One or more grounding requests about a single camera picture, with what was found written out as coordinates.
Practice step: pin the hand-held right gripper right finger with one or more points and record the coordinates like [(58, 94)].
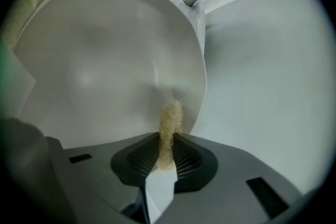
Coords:
[(194, 165)]

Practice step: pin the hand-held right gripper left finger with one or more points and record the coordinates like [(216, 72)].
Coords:
[(136, 162)]

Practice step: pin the yellow sponge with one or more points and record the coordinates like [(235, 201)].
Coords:
[(169, 133)]

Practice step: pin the pale yellow knit cardigan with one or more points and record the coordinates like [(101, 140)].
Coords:
[(31, 0)]

